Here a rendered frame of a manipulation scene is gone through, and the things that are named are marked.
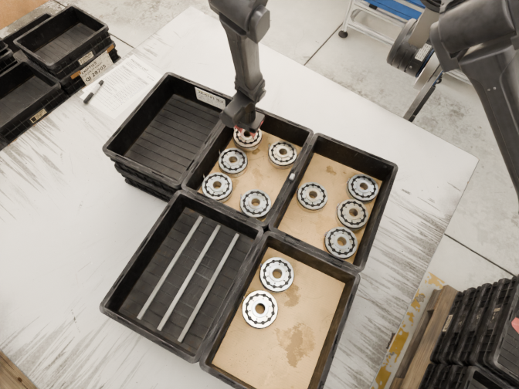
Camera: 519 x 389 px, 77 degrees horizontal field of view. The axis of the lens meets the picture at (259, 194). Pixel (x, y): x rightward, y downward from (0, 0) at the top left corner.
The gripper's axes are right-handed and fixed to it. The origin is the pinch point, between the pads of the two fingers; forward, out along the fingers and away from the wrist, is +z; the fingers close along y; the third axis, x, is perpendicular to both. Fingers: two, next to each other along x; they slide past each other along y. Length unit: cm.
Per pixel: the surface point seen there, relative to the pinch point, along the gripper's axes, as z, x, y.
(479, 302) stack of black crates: 53, -1, 114
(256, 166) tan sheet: 5.8, -7.8, 7.6
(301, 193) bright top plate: 3.1, -11.6, 26.4
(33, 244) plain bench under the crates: 16, -66, -51
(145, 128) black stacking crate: 5.1, -12.6, -36.7
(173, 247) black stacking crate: 4.5, -46.5, -2.4
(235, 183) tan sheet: 5.5, -17.3, 4.3
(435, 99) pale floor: 95, 148, 79
